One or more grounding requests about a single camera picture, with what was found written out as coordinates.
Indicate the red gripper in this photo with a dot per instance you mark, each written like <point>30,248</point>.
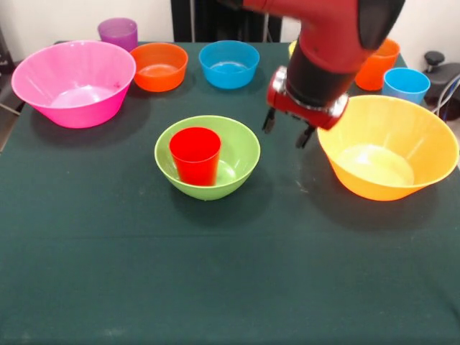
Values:
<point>305,113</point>

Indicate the blue plastic cup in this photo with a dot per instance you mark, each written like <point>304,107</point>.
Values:
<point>406,88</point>

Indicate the yellow plastic bowl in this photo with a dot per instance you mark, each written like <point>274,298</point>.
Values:
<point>384,125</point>

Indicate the orange plastic bowl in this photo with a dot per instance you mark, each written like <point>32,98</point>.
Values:
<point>160,68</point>

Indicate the dark green tablecloth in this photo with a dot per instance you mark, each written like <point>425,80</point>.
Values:
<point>215,251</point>

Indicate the blue plastic bowl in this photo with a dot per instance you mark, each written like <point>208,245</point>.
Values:
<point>230,68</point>

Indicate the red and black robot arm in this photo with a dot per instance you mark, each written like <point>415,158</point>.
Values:
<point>330,43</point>

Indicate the yellow plastic cup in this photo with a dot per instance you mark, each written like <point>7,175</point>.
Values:
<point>292,49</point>

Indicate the purple plastic cup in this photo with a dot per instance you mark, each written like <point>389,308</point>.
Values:
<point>118,34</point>

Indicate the green plastic bowl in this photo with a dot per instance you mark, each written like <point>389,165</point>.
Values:
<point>237,161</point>

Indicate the pink plastic bowl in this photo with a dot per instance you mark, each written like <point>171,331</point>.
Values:
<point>72,72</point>

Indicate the red plastic cup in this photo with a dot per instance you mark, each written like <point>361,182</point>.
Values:
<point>196,169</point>

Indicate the orange plastic cup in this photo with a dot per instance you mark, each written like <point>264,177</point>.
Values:
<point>381,72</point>

